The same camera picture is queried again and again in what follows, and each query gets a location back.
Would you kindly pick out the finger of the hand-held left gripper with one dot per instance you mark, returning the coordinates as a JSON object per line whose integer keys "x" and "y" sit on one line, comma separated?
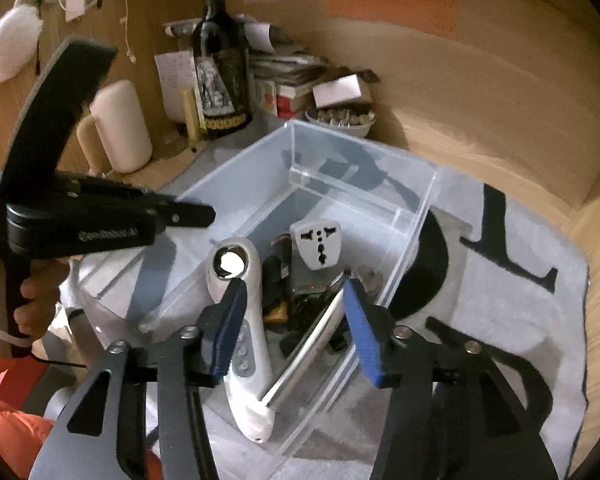
{"x": 55, "y": 110}
{"x": 190, "y": 216}

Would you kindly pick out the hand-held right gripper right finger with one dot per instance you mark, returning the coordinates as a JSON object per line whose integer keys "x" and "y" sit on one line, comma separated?
{"x": 367, "y": 330}

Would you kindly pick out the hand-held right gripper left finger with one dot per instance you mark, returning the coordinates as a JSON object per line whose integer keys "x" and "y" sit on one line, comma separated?
{"x": 227, "y": 325}

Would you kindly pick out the silver metal tube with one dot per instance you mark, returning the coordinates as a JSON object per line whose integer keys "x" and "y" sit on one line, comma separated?
{"x": 305, "y": 350}

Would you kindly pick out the clear plastic storage box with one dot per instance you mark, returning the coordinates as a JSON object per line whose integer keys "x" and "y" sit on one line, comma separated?
{"x": 360, "y": 180}

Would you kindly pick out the person's left hand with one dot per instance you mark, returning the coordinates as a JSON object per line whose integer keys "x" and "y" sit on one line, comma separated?
{"x": 40, "y": 300}

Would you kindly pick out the white handheld device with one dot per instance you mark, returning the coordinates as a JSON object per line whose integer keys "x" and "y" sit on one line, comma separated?
{"x": 250, "y": 390}

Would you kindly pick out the cream cylindrical speaker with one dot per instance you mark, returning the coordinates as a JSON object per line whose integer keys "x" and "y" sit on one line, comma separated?
{"x": 122, "y": 130}

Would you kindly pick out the white fluffy ball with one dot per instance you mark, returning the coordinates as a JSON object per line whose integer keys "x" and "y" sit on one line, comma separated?
{"x": 10, "y": 45}

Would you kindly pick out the grey travel adapter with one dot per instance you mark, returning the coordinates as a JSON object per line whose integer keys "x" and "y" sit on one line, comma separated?
{"x": 315, "y": 245}

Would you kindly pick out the pale wooden block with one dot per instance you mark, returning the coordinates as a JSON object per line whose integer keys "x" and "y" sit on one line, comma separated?
{"x": 190, "y": 115}

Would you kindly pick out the white hanging tag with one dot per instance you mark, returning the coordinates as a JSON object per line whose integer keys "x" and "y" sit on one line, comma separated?
{"x": 76, "y": 6}

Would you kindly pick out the grey black printed mat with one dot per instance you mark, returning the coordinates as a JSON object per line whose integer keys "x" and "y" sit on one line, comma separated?
{"x": 480, "y": 310}

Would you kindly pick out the white paper note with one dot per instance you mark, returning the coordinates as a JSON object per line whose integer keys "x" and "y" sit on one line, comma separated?
{"x": 172, "y": 80}

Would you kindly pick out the red box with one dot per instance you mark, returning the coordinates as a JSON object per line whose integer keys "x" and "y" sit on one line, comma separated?
{"x": 292, "y": 105}

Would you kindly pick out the dark wine bottle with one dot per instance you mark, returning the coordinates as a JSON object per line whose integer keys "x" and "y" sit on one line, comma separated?
{"x": 220, "y": 60}

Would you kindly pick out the stack of papers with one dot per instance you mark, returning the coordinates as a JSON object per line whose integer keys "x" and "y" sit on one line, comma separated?
{"x": 280, "y": 67}

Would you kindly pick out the white bowl of small parts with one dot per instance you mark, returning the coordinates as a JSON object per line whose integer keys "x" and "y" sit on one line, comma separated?
{"x": 340, "y": 120}

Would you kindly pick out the small white cardboard box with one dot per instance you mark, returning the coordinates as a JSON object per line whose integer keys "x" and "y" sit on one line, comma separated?
{"x": 337, "y": 90}

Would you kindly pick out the person's orange clothing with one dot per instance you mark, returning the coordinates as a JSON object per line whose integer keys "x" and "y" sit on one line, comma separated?
{"x": 10, "y": 425}

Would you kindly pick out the orange sticky note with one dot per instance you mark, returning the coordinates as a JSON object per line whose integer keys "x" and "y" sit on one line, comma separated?
{"x": 390, "y": 10}

